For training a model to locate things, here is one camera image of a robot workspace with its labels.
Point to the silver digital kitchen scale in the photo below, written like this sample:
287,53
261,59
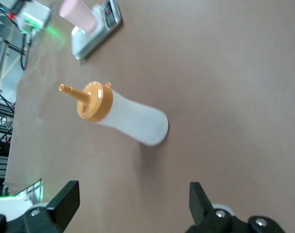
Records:
89,43

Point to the brown table cover sheet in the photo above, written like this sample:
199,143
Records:
222,97

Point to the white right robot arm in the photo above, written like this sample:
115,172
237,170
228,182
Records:
6,206

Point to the white squeeze bottle orange cap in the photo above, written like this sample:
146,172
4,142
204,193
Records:
137,116

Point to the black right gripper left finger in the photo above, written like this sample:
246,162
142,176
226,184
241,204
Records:
64,206

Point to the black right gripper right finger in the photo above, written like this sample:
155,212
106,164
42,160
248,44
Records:
200,206

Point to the pink plastic cup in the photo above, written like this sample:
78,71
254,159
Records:
79,14

